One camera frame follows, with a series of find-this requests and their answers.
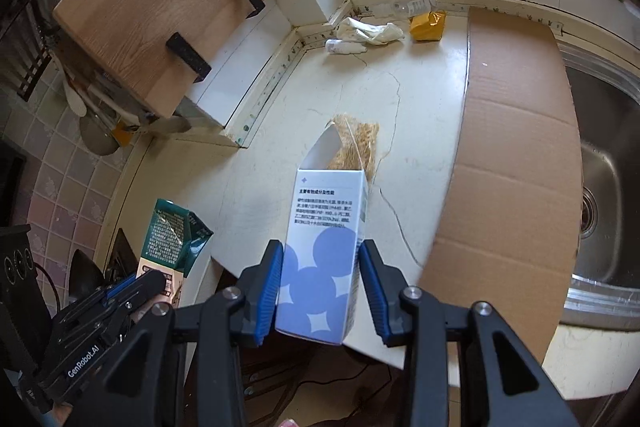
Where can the white box with blue circles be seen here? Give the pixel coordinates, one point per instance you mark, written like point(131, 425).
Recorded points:
point(325, 267)

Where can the brown cardboard sheet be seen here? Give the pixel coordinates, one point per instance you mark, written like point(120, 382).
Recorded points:
point(510, 157)

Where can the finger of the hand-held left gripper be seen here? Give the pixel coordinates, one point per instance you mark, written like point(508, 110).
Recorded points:
point(125, 287)

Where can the black stove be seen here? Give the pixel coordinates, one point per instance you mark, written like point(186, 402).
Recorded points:
point(17, 297)

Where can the clear plastic bottle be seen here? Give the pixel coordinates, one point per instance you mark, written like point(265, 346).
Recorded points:
point(400, 7)

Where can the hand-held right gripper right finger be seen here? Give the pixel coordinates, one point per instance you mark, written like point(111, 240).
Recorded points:
point(375, 297)

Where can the brown loofah scrubber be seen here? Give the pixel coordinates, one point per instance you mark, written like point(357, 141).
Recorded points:
point(369, 142)

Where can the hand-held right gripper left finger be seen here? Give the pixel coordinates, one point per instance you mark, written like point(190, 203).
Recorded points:
point(267, 292)

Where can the steel ladle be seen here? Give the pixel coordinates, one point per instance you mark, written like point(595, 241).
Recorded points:
point(97, 137)

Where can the black utensil rack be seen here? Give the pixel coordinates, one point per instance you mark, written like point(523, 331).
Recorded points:
point(30, 47)

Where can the yellow packet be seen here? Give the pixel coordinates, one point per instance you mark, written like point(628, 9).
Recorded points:
point(427, 27)

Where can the steel sink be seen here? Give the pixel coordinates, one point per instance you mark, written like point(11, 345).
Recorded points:
point(610, 132)

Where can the crumpled white cloth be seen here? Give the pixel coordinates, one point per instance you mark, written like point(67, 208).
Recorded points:
point(370, 32)

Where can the white spoon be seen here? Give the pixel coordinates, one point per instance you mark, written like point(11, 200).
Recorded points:
point(75, 99)

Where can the steel spatula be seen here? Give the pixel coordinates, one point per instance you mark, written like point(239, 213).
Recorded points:
point(167, 125)

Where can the green tea carton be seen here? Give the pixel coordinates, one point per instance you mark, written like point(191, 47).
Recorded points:
point(170, 232)

